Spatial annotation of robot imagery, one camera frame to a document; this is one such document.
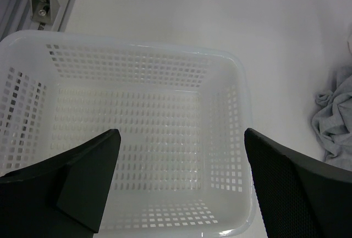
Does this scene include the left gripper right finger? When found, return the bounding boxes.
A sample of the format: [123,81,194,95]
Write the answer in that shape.
[244,128,351,237]

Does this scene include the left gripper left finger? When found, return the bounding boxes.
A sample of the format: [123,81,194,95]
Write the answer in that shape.
[1,129,121,237]

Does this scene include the grey tank top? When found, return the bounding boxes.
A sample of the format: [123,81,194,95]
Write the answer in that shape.
[311,66,351,171]

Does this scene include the white plastic basket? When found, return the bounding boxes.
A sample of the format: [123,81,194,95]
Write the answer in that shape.
[1,30,255,237]

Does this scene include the left aluminium frame post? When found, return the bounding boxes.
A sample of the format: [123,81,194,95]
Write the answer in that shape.
[1,0,75,39]

